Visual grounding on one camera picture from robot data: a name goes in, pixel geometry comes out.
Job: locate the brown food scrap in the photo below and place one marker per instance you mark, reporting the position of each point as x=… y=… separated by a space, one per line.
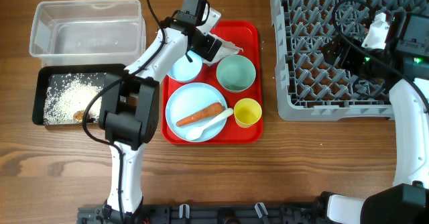
x=78 y=116

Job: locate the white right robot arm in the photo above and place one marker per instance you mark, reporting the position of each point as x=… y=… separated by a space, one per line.
x=396 y=52

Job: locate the clear plastic bin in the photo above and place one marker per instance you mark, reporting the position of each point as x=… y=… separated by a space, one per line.
x=80 y=32

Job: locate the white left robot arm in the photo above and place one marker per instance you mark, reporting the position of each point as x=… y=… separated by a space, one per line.
x=129 y=102

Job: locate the white rice pile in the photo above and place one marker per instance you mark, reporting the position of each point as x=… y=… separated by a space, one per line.
x=69 y=93

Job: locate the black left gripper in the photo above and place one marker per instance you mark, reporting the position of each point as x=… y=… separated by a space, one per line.
x=202 y=49

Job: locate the light blue plate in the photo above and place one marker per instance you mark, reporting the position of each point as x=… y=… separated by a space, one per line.
x=189 y=99

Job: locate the yellow plastic cup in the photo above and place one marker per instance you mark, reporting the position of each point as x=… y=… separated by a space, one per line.
x=247 y=112

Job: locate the white paper napkin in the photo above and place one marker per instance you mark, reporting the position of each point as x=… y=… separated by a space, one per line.
x=226 y=49

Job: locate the grey dishwasher rack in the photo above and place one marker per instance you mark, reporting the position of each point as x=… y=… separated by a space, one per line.
x=309 y=89

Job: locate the white plastic spoon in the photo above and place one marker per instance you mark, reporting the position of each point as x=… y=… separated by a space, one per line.
x=198 y=131

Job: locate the red plastic tray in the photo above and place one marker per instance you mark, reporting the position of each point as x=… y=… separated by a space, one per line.
x=244 y=35

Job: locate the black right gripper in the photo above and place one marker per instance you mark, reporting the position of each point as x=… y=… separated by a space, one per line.
x=346 y=62

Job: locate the black waste tray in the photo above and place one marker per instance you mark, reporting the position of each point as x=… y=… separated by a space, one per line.
x=47 y=71

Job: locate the mint green bowl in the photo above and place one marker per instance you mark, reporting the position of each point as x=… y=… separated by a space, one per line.
x=236 y=73

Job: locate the light blue small bowl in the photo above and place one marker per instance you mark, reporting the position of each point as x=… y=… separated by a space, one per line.
x=184 y=71

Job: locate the orange carrot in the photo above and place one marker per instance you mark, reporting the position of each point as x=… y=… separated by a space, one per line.
x=210 y=111

